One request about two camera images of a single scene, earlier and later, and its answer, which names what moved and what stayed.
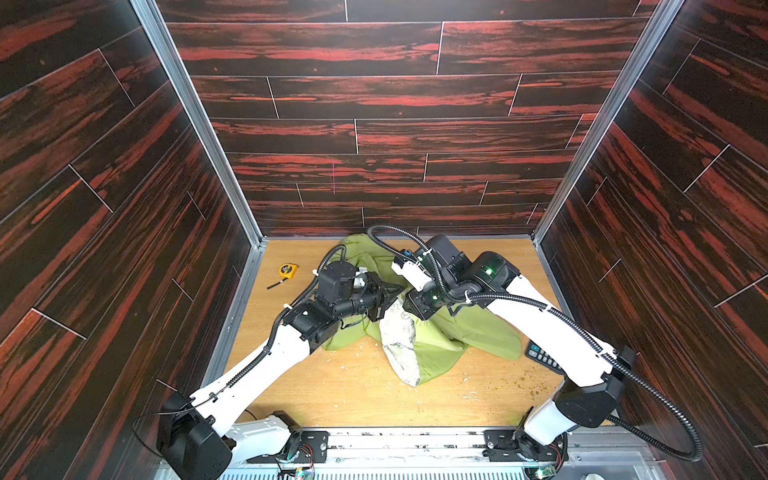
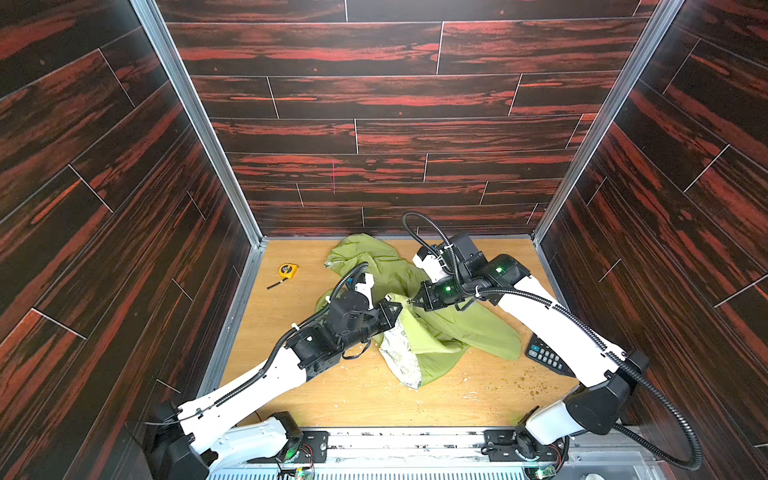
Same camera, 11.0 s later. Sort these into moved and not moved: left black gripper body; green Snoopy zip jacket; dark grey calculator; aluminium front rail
Moved: left black gripper body
Not moved: aluminium front rail; green Snoopy zip jacket; dark grey calculator
